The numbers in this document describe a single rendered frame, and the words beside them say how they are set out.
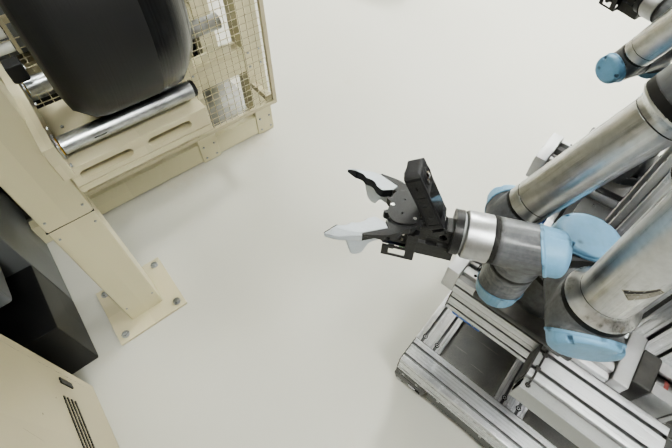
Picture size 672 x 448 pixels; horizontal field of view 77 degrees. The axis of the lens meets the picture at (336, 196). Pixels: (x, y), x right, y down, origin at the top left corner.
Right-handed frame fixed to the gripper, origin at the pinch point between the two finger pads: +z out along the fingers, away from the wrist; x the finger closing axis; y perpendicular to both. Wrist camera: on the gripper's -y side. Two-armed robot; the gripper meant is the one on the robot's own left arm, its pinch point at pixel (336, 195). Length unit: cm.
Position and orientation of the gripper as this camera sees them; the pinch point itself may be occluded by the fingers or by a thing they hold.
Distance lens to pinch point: 66.6
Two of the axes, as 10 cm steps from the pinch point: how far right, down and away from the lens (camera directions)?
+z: -9.6, -2.1, 1.6
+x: 2.6, -6.7, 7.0
